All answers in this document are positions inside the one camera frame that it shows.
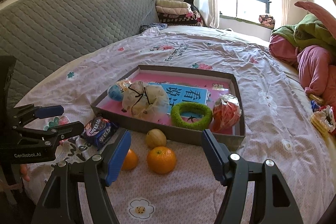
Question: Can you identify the yellow snack bag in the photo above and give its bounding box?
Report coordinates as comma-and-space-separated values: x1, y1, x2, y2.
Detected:
310, 105, 335, 135

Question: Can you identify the stack of folded blankets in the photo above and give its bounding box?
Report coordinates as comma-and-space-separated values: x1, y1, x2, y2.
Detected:
155, 0, 205, 27

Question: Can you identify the red snack in clear wrapper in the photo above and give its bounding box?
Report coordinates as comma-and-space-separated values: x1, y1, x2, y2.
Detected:
211, 94, 242, 133

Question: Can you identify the yellow-green round fruit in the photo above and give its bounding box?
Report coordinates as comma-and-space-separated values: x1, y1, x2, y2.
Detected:
146, 128, 167, 149

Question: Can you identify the dusty pink pillow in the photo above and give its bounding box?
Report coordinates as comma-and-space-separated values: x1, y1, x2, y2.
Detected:
294, 1, 336, 39

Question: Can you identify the person's left hand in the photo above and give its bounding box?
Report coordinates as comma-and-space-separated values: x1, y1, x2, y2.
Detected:
20, 164, 30, 182

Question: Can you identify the blue wrapped candy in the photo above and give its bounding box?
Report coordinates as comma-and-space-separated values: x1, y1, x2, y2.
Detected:
310, 100, 321, 112

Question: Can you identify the pink and blue book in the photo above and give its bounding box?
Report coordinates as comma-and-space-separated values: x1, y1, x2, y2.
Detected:
99, 72, 234, 135

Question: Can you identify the dark blue snack packet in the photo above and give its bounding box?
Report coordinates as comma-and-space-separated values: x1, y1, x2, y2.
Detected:
81, 116, 118, 150

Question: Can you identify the orange mandarin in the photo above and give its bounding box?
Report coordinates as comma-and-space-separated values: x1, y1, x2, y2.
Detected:
146, 146, 177, 174
121, 149, 138, 170

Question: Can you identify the shallow grey cardboard tray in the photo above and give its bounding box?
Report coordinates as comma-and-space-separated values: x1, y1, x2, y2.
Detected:
90, 64, 246, 152

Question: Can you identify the pink floral bed sheet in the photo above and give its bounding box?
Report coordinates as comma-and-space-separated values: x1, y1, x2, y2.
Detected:
20, 28, 335, 223

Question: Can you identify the blue capsule toy ball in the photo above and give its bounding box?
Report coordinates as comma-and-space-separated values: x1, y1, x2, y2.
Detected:
107, 79, 131, 102

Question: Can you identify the green blanket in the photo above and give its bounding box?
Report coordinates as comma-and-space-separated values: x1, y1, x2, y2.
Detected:
272, 14, 335, 55

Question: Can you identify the colourful bundle on windowsill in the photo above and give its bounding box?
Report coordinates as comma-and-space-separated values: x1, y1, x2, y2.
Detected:
259, 14, 275, 29

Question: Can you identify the green fuzzy ring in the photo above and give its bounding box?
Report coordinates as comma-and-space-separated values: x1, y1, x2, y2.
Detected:
170, 102, 214, 131

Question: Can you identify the pink crumpled duvet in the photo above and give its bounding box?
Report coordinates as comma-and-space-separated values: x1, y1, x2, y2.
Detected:
269, 35, 335, 109

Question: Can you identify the clear bag with black tie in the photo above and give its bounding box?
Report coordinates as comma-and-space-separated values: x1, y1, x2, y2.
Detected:
122, 81, 170, 122

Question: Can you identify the grey quilted headboard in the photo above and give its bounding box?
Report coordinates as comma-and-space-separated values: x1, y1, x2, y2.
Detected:
1, 0, 158, 107

